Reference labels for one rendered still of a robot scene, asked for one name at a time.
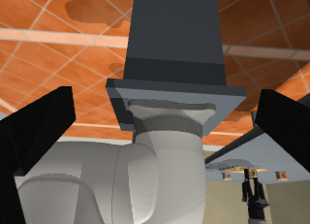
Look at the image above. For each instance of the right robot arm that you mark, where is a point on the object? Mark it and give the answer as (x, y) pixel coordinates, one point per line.
(259, 204)

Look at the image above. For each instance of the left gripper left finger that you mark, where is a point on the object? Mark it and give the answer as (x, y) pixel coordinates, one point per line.
(25, 137)

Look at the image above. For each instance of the tan flat mat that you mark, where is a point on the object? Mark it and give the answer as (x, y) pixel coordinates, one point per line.
(238, 169)

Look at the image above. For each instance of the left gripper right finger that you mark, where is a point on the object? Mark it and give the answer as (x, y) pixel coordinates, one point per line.
(287, 122)

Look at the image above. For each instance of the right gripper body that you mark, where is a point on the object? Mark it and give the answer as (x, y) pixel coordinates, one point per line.
(255, 213)

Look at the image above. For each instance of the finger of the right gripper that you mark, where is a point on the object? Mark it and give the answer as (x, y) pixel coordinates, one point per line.
(259, 191)
(246, 188)

